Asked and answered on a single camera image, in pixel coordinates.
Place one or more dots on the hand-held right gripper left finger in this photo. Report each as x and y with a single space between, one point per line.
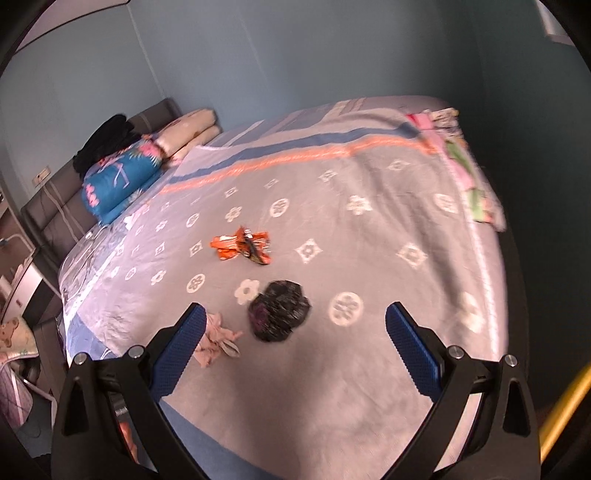
180 341

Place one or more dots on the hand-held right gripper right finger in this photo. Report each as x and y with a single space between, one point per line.
411 346

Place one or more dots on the pink cloth bundle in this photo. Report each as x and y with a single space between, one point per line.
217 339

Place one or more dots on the black plastic bag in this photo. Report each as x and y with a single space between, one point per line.
277 309

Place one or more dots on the orange snack wrapper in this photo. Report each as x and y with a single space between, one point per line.
240 244

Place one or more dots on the floral bedsheet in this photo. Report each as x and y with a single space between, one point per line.
475 198

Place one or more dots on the white bedside cabinet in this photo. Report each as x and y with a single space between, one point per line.
25 290

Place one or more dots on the bear print cloth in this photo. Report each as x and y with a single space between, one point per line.
16 339

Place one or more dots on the yellow bar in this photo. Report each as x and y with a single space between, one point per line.
565 410

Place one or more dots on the blue floral quilt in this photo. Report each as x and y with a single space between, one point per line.
117 180

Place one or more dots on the pink checked cloth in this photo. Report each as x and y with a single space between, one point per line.
14 397

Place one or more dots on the grey bed headboard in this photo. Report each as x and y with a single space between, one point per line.
51 207

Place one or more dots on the beige pillow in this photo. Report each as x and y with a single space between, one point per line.
198 141
189 124

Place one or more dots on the black clothing pile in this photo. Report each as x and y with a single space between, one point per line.
106 141

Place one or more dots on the wall socket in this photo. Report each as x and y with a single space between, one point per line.
42 175

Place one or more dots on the white wall fixture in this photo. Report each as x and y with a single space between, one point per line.
558 30

